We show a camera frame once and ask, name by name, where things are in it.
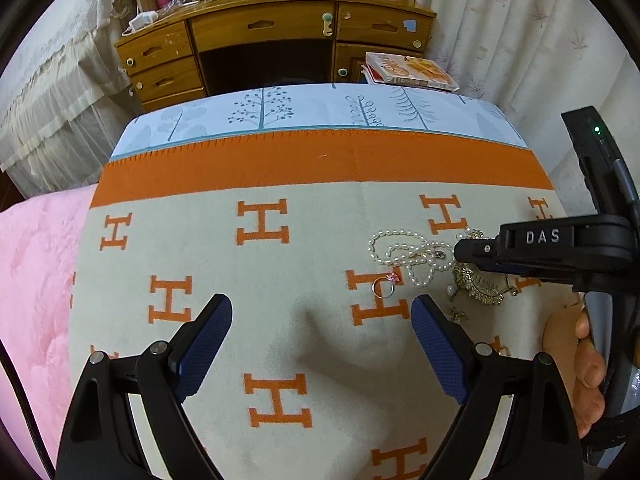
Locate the beige and orange printed blanket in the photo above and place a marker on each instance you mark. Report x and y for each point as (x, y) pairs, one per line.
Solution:
(280, 270)

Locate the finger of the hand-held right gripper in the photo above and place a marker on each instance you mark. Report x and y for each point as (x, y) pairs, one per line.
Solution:
(475, 250)

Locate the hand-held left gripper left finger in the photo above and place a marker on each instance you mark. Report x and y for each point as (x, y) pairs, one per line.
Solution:
(204, 352)

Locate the small gold earring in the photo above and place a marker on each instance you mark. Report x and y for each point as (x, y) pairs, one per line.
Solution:
(456, 315)

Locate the white leaf print curtain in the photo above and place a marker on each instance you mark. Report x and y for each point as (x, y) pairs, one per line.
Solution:
(525, 35)

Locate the stack of books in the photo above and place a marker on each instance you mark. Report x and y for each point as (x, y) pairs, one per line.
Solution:
(415, 71)

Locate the wooden desk with drawers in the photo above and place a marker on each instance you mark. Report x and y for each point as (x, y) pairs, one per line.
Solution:
(260, 25)

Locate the person's right hand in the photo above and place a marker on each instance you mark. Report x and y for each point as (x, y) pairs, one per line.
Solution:
(582, 375)

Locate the cream lace bed cover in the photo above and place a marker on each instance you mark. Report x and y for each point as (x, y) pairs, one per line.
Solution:
(55, 75)

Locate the plant print bed sheet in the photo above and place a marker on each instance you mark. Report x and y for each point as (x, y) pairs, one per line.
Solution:
(310, 107)

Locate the gold hoop earring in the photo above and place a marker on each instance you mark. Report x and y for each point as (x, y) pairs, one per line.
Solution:
(502, 351)

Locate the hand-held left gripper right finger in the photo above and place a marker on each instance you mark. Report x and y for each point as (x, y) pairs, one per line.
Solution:
(441, 347)

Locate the pink quilt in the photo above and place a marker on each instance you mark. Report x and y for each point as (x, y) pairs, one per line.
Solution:
(35, 280)

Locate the gold rhinestone hair comb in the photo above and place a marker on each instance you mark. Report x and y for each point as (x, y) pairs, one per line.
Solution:
(475, 287)

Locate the pearl drop earring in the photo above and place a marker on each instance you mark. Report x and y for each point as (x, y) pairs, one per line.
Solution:
(451, 290)

